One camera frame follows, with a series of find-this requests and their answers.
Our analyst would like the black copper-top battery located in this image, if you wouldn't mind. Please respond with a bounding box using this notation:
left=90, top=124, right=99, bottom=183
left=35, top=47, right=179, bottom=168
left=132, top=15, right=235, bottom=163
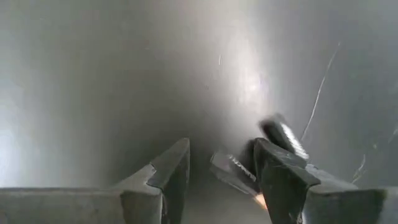
left=259, top=114, right=310, bottom=160
left=210, top=151, right=269, bottom=210

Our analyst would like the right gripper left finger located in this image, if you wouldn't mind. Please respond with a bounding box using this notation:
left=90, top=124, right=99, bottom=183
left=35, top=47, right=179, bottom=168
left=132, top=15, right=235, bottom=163
left=0, top=138, right=191, bottom=224

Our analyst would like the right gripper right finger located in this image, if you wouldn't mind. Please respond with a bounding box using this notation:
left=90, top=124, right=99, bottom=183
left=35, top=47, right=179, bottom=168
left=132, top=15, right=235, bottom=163
left=253, top=138, right=398, bottom=224

